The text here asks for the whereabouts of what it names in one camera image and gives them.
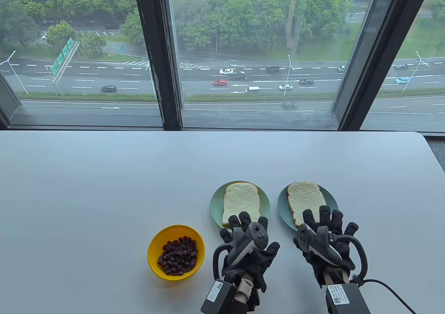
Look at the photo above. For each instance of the person's right hand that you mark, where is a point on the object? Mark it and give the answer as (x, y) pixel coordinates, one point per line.
(345, 239)

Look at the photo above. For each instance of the person's left hand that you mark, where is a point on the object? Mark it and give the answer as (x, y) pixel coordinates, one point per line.
(257, 262)

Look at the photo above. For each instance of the white toast slice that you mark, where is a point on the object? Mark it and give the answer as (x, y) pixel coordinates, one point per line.
(304, 197)
(240, 201)

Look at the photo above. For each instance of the pile of dried cranberries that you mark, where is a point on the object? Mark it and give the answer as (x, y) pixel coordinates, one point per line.
(178, 256)

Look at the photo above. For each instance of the yellow bowl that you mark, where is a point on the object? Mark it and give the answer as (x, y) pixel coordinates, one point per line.
(155, 248)

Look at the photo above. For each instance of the grey white handheld controller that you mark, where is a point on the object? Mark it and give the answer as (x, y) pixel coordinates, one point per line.
(252, 239)
(321, 245)

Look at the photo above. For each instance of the black box with white label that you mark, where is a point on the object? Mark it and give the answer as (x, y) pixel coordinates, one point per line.
(349, 300)
(220, 298)

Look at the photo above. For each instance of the blue plate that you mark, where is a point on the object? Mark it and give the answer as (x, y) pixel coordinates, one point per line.
(282, 206)

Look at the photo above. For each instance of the light green plate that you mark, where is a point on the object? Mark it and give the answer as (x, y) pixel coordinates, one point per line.
(216, 206)

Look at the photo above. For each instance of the dark window frame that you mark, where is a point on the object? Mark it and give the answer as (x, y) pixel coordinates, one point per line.
(153, 49)

